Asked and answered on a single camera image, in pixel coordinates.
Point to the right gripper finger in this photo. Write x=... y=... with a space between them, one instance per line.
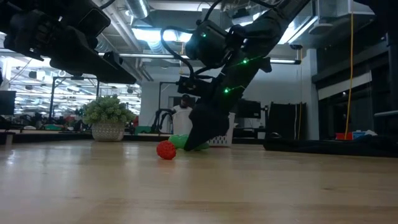
x=208 y=127

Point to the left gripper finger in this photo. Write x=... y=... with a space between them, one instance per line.
x=93 y=68

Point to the green toy cucumber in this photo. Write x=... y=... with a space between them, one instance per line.
x=178 y=141

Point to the background black robot arm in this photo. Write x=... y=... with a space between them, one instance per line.
x=161 y=119

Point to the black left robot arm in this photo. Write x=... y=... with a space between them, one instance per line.
x=37 y=4

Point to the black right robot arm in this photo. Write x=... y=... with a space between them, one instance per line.
x=267 y=21

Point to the white perforated plastic basket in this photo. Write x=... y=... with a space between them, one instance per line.
x=222 y=140

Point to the dark screen on stand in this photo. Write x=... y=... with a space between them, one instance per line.
x=248 y=109

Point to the person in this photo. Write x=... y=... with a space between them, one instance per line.
x=185 y=99

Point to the red toy raspberry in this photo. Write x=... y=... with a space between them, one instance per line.
x=166 y=150

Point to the pale green potted plant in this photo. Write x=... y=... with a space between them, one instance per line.
x=107 y=118

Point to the black upright panel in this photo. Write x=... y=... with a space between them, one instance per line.
x=286 y=121

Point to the black computer monitor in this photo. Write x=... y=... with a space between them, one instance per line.
x=7 y=102

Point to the red box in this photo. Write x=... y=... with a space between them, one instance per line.
x=343 y=136

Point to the blue box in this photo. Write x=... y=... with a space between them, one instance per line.
x=359 y=135

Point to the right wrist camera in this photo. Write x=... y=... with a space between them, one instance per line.
x=194 y=87

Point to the black gantry frame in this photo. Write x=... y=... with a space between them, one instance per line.
x=53 y=96

